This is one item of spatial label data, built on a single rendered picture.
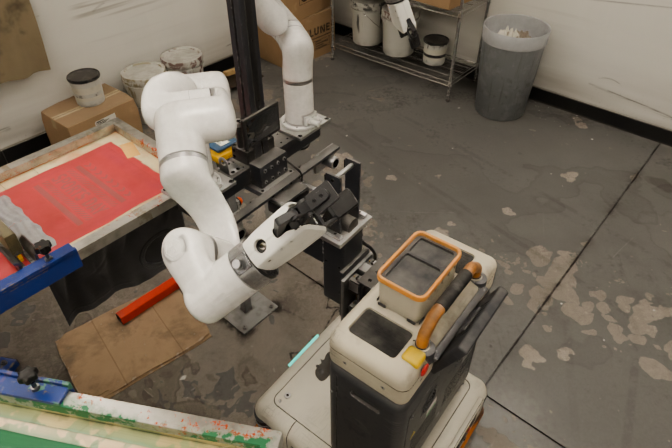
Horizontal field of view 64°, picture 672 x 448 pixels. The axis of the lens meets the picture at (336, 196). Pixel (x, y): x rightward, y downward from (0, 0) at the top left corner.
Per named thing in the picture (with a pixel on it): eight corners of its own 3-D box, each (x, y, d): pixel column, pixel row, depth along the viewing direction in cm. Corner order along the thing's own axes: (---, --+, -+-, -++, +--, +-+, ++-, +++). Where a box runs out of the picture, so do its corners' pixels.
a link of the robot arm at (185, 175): (185, 144, 89) (203, 262, 80) (233, 170, 100) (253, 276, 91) (147, 166, 92) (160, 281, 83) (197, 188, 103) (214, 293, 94)
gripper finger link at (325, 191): (282, 207, 72) (320, 176, 71) (291, 208, 75) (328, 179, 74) (294, 226, 71) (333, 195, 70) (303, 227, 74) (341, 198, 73)
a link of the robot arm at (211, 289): (189, 254, 92) (147, 242, 84) (234, 218, 90) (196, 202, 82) (219, 330, 85) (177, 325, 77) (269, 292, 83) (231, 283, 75)
